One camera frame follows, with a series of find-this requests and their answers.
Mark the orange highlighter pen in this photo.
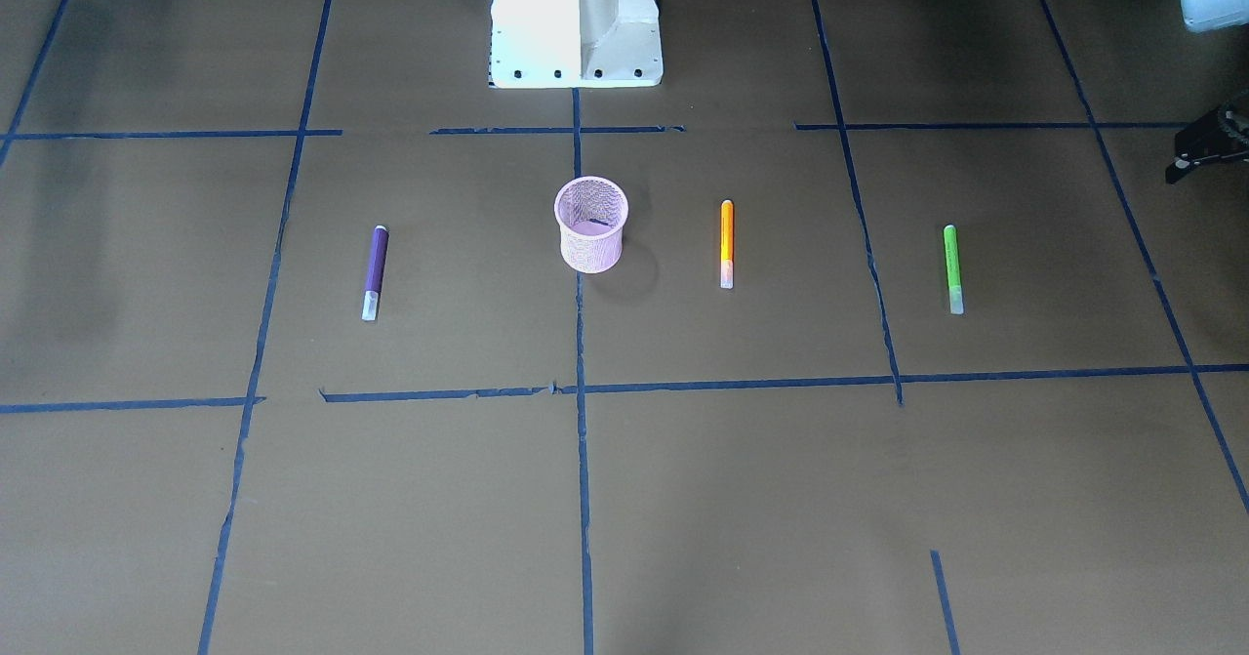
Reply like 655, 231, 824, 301
719, 198, 734, 290

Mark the green highlighter pen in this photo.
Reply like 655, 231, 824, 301
942, 224, 965, 315

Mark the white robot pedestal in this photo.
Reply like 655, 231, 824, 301
488, 0, 664, 90

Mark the purple highlighter pen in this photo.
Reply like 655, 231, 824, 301
361, 225, 388, 323

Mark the pink mesh pen holder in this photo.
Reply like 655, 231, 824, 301
553, 176, 629, 275

